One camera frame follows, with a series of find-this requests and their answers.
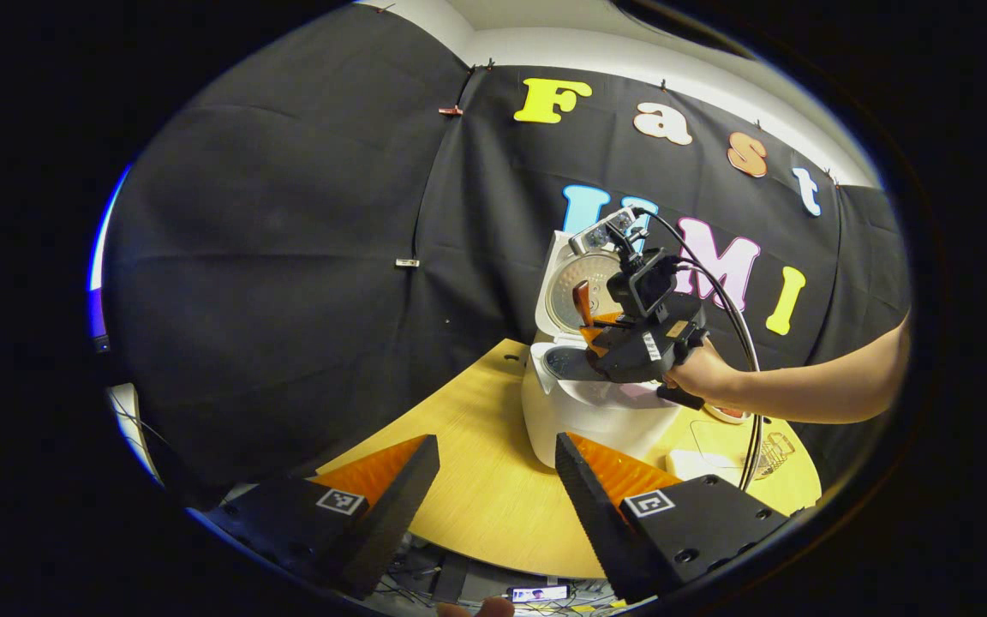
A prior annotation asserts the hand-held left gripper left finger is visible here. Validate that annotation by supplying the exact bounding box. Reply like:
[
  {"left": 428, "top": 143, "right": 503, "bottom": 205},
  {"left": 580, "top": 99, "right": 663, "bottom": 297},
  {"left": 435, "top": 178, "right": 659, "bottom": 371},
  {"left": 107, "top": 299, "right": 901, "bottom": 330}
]
[{"left": 202, "top": 434, "right": 441, "bottom": 601}]

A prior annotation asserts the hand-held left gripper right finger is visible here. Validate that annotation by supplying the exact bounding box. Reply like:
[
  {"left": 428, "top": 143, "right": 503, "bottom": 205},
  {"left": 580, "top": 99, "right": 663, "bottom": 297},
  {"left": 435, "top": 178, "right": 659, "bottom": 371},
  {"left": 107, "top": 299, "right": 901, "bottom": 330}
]
[{"left": 555, "top": 432, "right": 803, "bottom": 605}]

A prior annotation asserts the white rice cooker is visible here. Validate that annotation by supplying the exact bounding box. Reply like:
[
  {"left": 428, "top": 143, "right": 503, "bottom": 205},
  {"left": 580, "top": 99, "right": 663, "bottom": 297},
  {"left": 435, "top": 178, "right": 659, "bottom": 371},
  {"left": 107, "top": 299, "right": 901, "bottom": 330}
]
[{"left": 521, "top": 230, "right": 683, "bottom": 470}]

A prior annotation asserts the wire chopstick holder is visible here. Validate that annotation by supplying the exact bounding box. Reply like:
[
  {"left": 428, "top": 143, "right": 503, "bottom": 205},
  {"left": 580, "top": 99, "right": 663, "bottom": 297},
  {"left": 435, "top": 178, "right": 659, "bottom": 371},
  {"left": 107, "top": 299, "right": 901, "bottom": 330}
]
[{"left": 751, "top": 431, "right": 796, "bottom": 479}]

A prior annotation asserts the clear rice container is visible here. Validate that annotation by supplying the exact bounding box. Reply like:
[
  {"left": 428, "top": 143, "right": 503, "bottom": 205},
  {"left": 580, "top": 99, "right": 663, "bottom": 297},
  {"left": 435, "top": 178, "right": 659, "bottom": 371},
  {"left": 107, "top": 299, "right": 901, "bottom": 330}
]
[{"left": 665, "top": 418, "right": 760, "bottom": 482}]

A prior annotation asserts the black backdrop cloth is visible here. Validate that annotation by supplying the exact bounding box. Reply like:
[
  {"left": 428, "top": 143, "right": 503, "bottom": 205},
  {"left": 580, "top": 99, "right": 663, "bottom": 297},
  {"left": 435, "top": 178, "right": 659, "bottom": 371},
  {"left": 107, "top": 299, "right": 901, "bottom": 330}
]
[{"left": 104, "top": 4, "right": 914, "bottom": 489}]

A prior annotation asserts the tangle of cables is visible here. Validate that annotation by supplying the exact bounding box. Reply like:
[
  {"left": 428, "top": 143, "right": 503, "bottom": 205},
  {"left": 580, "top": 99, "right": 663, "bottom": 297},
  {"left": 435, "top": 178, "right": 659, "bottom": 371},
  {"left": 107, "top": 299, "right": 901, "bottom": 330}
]
[{"left": 374, "top": 536, "right": 631, "bottom": 617}]

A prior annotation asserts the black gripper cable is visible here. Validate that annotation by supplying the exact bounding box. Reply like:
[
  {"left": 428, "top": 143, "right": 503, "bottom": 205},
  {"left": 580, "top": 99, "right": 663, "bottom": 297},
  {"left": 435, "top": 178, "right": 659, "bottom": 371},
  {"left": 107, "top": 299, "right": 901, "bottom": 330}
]
[{"left": 631, "top": 206, "right": 764, "bottom": 491}]

